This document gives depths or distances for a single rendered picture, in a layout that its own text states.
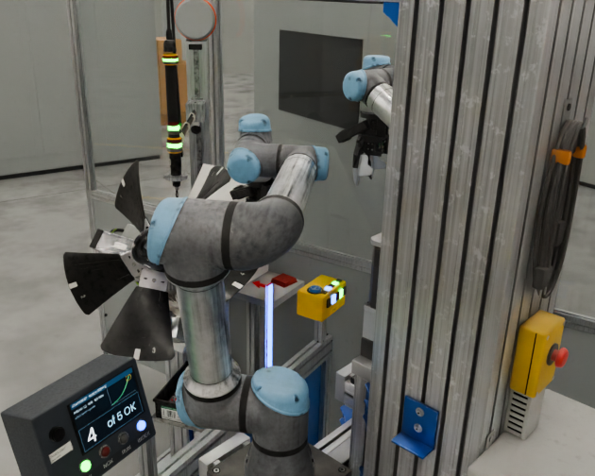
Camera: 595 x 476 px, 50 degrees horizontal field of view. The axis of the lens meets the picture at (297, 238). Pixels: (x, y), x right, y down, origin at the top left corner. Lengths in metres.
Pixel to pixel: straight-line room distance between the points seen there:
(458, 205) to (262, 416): 0.57
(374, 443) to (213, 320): 0.45
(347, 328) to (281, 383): 1.40
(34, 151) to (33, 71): 0.85
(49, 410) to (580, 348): 1.71
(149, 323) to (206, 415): 0.79
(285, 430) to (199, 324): 0.29
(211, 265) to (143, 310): 1.03
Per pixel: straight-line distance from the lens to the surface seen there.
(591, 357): 2.38
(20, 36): 7.34
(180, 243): 1.04
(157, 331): 2.06
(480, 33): 1.02
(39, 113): 7.46
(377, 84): 1.61
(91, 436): 1.39
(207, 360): 1.23
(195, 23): 2.59
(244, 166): 1.39
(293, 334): 2.86
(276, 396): 1.27
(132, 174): 2.28
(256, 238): 1.01
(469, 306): 1.12
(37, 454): 1.35
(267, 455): 1.36
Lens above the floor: 2.01
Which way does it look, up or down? 22 degrees down
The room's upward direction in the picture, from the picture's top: 1 degrees clockwise
